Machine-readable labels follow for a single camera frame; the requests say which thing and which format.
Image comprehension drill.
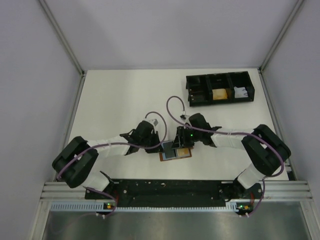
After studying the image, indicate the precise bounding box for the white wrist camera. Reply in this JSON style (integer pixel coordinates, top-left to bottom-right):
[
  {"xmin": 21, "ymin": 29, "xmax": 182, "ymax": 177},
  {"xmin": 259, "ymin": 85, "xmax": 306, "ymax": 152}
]
[
  {"xmin": 180, "ymin": 114, "xmax": 191, "ymax": 126},
  {"xmin": 146, "ymin": 118, "xmax": 159, "ymax": 128}
]

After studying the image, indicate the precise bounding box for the aluminium corner post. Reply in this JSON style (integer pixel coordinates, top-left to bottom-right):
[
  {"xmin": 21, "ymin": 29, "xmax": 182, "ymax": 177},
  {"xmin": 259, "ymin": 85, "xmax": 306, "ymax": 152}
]
[
  {"xmin": 258, "ymin": 0, "xmax": 306, "ymax": 73},
  {"xmin": 37, "ymin": 0, "xmax": 85, "ymax": 76}
]

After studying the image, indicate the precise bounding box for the yellow credit card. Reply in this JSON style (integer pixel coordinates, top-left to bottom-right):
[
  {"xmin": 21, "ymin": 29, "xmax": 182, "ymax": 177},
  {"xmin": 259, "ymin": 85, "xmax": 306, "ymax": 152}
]
[{"xmin": 212, "ymin": 88, "xmax": 228, "ymax": 101}]

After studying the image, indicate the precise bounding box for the gold VIP credit card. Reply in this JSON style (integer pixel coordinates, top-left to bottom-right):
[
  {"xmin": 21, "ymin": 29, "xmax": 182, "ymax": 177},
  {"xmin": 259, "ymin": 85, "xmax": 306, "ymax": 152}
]
[{"xmin": 176, "ymin": 148, "xmax": 190, "ymax": 158}]

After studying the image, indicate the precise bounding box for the white card in tray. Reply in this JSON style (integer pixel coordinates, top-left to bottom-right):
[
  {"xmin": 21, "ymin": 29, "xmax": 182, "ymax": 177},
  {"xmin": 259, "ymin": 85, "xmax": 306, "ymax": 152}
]
[{"xmin": 233, "ymin": 86, "xmax": 249, "ymax": 99}]

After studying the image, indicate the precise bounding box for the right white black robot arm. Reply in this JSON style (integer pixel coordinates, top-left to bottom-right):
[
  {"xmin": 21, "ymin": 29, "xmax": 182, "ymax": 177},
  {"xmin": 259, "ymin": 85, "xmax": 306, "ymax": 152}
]
[{"xmin": 176, "ymin": 113, "xmax": 292, "ymax": 197}]

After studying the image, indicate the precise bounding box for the grey credit card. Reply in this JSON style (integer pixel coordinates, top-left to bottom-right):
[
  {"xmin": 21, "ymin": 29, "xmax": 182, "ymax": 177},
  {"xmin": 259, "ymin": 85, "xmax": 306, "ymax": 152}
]
[{"xmin": 163, "ymin": 141, "xmax": 177, "ymax": 160}]

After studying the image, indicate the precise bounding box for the black three-compartment organizer tray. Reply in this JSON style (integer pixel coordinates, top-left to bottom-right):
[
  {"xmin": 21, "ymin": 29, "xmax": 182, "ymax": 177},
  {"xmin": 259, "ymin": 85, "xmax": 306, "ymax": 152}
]
[{"xmin": 185, "ymin": 71, "xmax": 255, "ymax": 107}]

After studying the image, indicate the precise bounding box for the aluminium front frame rail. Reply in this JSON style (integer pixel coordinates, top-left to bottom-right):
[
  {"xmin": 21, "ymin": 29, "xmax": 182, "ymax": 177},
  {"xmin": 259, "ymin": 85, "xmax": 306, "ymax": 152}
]
[{"xmin": 40, "ymin": 180, "xmax": 313, "ymax": 202}]

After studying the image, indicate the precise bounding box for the brown leather card holder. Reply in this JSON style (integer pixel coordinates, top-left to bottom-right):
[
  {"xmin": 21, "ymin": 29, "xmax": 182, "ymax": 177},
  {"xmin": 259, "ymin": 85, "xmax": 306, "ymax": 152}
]
[{"xmin": 159, "ymin": 141, "xmax": 193, "ymax": 162}]

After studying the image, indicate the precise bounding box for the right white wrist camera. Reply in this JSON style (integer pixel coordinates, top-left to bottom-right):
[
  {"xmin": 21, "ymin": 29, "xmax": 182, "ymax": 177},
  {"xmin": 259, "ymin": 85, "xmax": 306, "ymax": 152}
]
[{"xmin": 180, "ymin": 114, "xmax": 191, "ymax": 126}]

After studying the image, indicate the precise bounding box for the right aluminium corner post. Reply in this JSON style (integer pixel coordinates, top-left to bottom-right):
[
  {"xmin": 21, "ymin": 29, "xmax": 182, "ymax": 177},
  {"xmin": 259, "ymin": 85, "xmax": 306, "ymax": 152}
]
[{"xmin": 258, "ymin": 0, "xmax": 306, "ymax": 73}]

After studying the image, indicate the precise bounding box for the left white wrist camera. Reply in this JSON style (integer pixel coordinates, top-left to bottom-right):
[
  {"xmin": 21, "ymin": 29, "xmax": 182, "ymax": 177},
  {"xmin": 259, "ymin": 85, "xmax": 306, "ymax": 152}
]
[{"xmin": 146, "ymin": 118, "xmax": 159, "ymax": 128}]

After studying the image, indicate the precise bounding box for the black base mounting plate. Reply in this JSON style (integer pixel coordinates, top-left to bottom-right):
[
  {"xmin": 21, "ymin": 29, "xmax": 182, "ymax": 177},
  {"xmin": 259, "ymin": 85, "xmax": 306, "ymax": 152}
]
[{"xmin": 84, "ymin": 178, "xmax": 263, "ymax": 208}]

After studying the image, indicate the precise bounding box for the grey slotted cable duct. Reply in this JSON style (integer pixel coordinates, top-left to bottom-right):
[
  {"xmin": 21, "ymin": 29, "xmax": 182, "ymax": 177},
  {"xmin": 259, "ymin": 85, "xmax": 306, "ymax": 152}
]
[{"xmin": 50, "ymin": 201, "xmax": 240, "ymax": 213}]

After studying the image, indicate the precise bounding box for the left aluminium corner post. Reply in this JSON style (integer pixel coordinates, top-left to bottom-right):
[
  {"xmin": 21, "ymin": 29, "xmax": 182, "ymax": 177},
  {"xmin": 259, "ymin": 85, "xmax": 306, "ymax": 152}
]
[{"xmin": 37, "ymin": 0, "xmax": 85, "ymax": 76}]

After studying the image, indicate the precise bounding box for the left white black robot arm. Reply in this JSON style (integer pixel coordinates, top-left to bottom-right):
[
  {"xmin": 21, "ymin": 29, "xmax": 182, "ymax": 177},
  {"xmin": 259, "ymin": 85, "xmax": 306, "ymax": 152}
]
[{"xmin": 52, "ymin": 118, "xmax": 164, "ymax": 192}]

